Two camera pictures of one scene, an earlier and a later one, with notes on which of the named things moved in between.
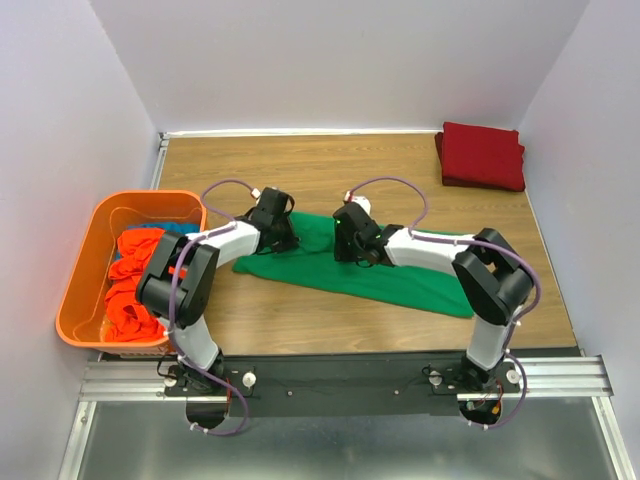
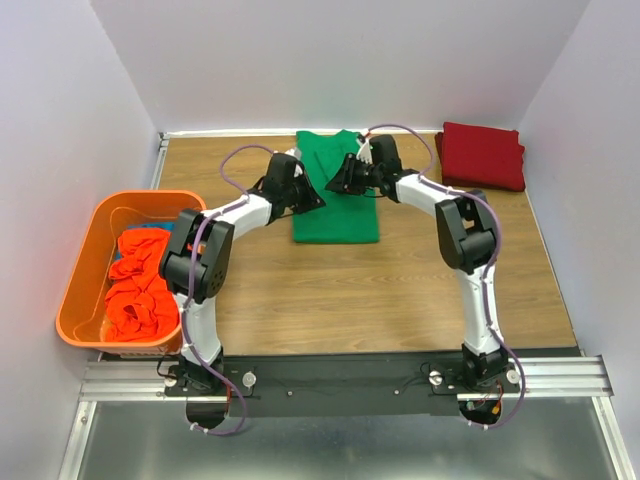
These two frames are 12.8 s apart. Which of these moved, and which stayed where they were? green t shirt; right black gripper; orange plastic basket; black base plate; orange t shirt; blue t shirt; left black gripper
Moved: right black gripper; green t shirt; left black gripper
Stayed: orange t shirt; orange plastic basket; black base plate; blue t shirt
